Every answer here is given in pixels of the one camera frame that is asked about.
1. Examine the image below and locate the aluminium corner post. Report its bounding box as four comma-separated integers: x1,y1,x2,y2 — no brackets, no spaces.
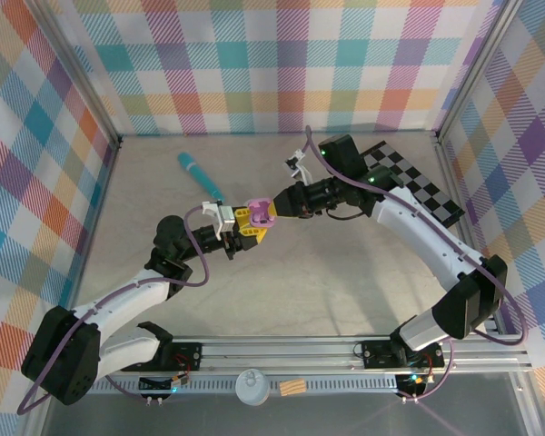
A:
26,0,123,151
435,0,524,143

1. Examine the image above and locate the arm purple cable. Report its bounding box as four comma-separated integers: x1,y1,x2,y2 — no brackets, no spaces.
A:
16,206,210,415
302,125,528,403

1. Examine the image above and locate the teal pen-shaped device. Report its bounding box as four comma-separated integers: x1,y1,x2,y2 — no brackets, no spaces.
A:
176,152,226,204

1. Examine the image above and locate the long aluminium mounting rail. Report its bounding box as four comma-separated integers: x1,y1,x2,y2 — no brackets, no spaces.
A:
30,333,535,377

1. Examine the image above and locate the aluminium side rail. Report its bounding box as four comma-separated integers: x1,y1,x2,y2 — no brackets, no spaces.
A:
433,131,501,336
63,138,122,340

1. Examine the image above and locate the black grey chessboard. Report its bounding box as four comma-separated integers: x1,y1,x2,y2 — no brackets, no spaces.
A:
361,140,465,224

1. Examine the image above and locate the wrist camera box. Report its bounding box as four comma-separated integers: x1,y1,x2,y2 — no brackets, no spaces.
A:
283,148,313,185
200,200,234,243

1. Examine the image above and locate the small LED controller board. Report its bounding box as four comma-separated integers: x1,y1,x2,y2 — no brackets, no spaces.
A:
395,372,432,397
138,372,191,397

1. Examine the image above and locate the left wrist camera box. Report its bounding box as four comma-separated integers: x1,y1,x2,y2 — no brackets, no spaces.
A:
200,200,234,243

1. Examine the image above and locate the slotted metal cable duct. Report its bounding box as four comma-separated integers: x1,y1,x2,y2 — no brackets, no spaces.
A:
53,377,403,395

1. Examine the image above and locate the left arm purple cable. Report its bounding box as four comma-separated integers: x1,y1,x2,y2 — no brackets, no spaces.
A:
16,206,210,415

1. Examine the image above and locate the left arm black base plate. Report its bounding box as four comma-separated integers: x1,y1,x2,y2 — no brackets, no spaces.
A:
119,340,204,373

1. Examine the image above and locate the purple earbud charging case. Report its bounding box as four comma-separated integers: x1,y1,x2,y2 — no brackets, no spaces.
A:
246,196,277,228

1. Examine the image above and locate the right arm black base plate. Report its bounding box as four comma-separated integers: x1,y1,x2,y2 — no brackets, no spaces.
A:
360,338,446,370

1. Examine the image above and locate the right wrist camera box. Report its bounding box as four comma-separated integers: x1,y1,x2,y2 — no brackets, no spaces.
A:
283,148,313,185

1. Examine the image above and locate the white round can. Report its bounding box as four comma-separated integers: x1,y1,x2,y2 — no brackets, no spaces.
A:
234,368,272,407

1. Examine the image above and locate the orange striped tag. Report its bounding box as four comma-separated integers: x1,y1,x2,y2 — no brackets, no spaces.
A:
279,379,307,396

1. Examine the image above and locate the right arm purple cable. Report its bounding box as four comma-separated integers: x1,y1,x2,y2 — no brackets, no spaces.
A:
302,125,528,403

